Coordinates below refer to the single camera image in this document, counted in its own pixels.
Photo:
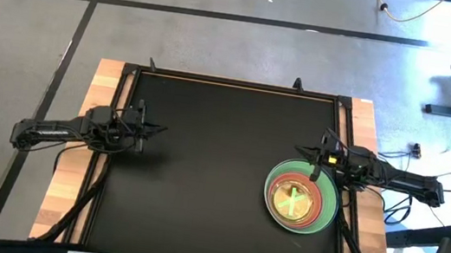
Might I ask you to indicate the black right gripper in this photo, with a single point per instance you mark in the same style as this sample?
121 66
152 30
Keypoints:
341 155

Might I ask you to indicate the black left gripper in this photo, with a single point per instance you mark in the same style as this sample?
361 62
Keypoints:
131 125

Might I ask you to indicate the clear green plastic plate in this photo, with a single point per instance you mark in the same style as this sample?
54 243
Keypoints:
303 213
287 187

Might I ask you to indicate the small orange plastic plate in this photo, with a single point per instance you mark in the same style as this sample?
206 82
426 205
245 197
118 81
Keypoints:
316 208

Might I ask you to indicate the large green plastic plate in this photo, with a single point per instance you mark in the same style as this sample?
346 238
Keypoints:
325 214

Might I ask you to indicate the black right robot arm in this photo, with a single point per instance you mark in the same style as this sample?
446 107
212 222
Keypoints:
410 183

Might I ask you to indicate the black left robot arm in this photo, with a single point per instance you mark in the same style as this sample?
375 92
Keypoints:
50 132

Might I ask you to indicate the black table mat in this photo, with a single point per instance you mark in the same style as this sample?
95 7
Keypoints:
203 163

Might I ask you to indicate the small black plug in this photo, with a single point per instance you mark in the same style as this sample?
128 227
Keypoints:
417 150

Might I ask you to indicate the black desk leg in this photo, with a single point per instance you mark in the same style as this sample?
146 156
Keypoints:
420 235

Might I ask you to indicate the black frame clamp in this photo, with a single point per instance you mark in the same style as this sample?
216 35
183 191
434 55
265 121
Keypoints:
298 83
153 64

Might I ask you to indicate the black metal table frame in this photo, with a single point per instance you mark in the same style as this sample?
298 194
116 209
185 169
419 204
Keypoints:
257 85

